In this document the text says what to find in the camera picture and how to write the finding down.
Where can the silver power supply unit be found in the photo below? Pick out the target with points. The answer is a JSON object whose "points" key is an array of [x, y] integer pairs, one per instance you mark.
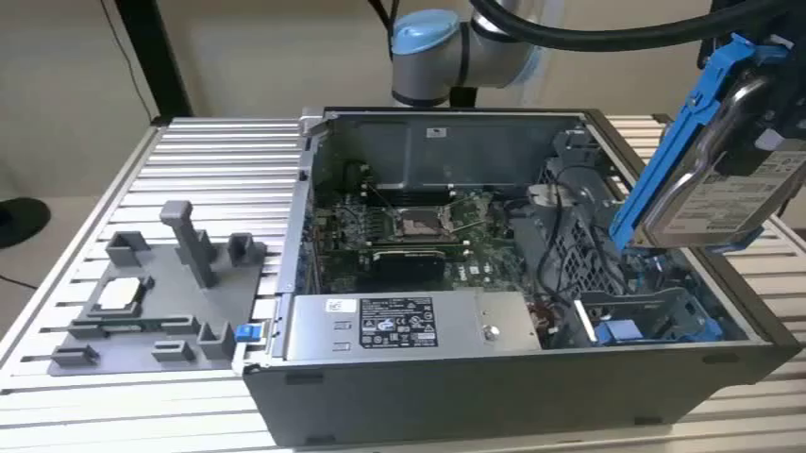
{"points": [[315, 330]]}

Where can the black round stand foot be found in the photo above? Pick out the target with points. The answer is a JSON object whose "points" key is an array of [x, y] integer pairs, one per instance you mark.
{"points": [[21, 222]]}

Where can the grey parts rack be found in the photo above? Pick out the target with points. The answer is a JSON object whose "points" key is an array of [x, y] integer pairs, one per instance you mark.
{"points": [[157, 340]]}

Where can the blue case latch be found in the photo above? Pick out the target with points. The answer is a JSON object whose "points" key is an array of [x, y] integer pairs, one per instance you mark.
{"points": [[247, 332]]}

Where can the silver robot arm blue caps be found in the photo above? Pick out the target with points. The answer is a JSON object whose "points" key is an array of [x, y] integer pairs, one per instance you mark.
{"points": [[434, 61]]}

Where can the silver CPU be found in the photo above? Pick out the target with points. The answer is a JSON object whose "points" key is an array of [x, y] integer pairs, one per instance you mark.
{"points": [[119, 295]]}

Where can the black RAM slots bank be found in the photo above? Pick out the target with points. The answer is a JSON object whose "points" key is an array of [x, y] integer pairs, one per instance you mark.
{"points": [[409, 194]]}

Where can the black upright post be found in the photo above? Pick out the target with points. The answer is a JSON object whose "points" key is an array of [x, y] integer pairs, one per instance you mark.
{"points": [[160, 61]]}

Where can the hard disk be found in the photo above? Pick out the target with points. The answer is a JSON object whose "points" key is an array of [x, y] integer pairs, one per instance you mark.
{"points": [[711, 207]]}

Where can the black graphics card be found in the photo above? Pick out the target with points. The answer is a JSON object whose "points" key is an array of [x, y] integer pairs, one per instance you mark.
{"points": [[403, 270]]}

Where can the CPU socket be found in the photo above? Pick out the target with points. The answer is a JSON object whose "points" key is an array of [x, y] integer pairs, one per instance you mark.
{"points": [[419, 224]]}

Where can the dark grey PC case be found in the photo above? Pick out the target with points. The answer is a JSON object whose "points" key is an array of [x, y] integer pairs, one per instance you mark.
{"points": [[472, 401]]}

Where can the grey perforated disk bay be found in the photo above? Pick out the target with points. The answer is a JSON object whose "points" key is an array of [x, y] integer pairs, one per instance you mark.
{"points": [[579, 236]]}

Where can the blue bay carrier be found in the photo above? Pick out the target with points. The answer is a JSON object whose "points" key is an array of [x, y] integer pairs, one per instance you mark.
{"points": [[619, 330]]}

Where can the green motherboard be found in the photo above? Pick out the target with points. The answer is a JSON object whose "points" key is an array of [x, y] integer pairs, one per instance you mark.
{"points": [[498, 269]]}

